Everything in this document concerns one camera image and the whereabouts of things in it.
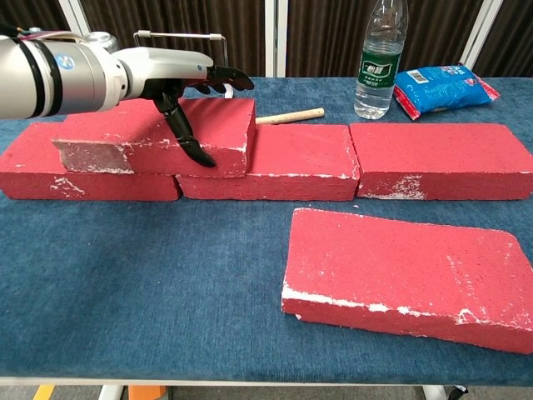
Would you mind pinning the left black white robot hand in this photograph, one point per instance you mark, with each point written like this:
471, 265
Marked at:
166, 68

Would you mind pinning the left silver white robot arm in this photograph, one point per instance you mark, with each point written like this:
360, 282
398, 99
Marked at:
50, 79

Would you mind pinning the dark curtain partition panel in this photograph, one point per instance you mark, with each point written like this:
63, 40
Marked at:
187, 16
325, 37
41, 12
516, 33

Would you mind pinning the wooden stick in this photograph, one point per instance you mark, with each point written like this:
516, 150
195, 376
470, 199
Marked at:
291, 116

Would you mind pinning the blue table mat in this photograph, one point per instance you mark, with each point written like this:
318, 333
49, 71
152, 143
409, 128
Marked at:
145, 271

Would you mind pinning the clear plastic water bottle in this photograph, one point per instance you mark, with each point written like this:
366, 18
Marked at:
379, 71

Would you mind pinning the blue red snack packet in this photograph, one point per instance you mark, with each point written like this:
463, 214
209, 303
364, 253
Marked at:
441, 89

